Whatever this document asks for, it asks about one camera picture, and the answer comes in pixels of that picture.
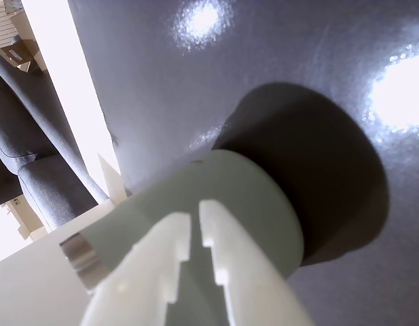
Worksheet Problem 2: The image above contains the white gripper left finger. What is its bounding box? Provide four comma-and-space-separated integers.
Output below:
78, 212, 192, 326

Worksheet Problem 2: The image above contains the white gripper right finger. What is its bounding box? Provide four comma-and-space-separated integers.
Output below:
198, 199, 315, 326

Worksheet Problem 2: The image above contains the pale green steel-rimmed cup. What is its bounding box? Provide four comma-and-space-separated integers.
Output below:
58, 149, 306, 295

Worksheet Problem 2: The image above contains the grey fabric sofa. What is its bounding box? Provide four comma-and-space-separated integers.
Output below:
0, 33, 110, 235

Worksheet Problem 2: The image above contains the dark grey table mat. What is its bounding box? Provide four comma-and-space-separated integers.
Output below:
66, 0, 419, 326

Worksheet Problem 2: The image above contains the brown cardboard box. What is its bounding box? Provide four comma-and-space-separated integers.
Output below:
0, 38, 48, 74

